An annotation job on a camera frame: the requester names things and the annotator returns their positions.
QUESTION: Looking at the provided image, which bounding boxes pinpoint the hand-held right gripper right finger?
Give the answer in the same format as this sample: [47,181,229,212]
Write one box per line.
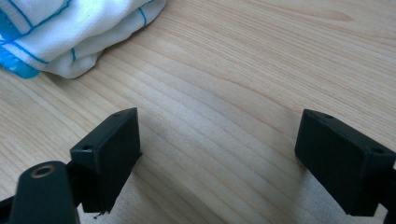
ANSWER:
[294,108,396,217]

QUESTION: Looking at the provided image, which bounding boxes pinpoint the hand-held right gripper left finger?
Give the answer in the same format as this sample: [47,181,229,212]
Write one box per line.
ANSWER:
[69,106,143,215]

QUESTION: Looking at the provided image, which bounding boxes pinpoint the white cloth with blue lines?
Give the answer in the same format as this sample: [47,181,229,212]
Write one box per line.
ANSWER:
[0,0,168,80]

